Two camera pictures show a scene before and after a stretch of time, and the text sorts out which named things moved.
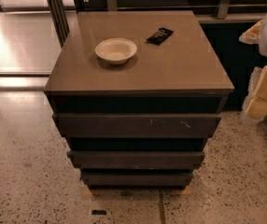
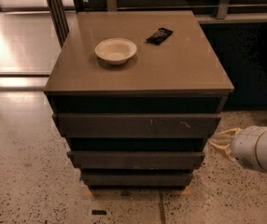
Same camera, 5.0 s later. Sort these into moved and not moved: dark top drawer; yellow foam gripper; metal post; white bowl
Moved: yellow foam gripper
Not moved: white bowl; metal post; dark top drawer
